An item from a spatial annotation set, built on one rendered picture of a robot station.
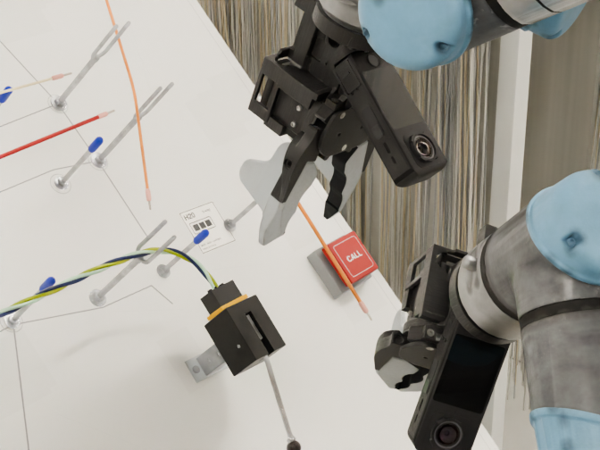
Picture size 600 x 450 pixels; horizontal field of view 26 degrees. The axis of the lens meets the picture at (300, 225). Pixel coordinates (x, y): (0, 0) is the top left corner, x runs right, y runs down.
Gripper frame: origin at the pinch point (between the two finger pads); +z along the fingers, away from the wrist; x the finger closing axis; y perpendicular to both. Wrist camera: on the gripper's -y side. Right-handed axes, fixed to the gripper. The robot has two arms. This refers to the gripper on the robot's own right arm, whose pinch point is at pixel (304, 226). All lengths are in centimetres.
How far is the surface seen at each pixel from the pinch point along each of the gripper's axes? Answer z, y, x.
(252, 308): 12.0, 2.6, -0.7
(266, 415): 23.9, -1.6, -3.2
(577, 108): 24, 19, -98
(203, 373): 20.9, 4.2, 1.2
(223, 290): 11.7, 5.6, 0.4
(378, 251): 46, 25, -66
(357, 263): 16.9, 5.4, -22.3
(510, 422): 133, 23, -162
